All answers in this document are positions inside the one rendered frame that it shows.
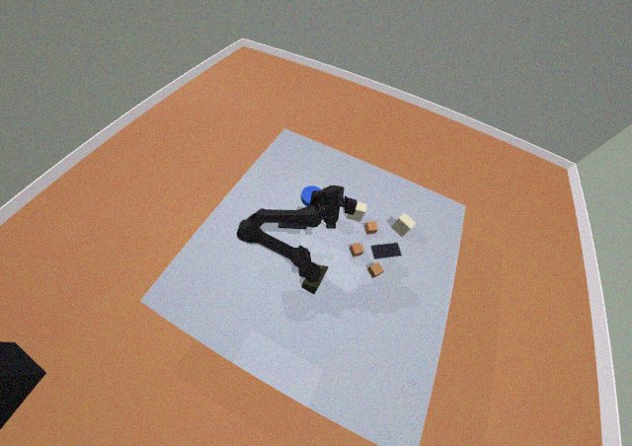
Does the blue short cylinder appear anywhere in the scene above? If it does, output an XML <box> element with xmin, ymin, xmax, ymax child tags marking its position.
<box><xmin>301</xmin><ymin>186</ymin><xmax>321</xmax><ymax>207</ymax></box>

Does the small brown cube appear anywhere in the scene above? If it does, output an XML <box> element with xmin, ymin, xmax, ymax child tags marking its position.
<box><xmin>350</xmin><ymin>243</ymin><xmax>364</xmax><ymax>258</ymax></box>
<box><xmin>364</xmin><ymin>221</ymin><xmax>378</xmax><ymax>235</ymax></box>
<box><xmin>367</xmin><ymin>262</ymin><xmax>384</xmax><ymax>278</ymax></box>

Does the beige rectangular block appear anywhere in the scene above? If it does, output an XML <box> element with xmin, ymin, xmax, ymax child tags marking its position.
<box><xmin>347</xmin><ymin>202</ymin><xmax>367</xmax><ymax>222</ymax></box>
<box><xmin>391</xmin><ymin>213</ymin><xmax>416</xmax><ymax>238</ymax></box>

